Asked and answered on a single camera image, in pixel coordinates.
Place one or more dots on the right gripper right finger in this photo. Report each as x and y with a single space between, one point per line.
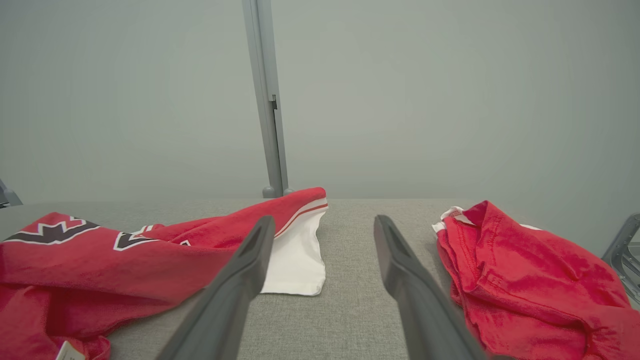
425 310

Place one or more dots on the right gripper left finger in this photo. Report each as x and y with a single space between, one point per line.
220 310

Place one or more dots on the red shorts with white stripe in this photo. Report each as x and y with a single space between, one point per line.
530 290

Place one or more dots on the red jersey with white trim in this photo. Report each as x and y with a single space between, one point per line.
100 275

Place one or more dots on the grey partition post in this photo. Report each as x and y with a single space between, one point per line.
281 150
260 75

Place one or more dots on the grey metal frame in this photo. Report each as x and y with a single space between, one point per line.
9 196
622 255

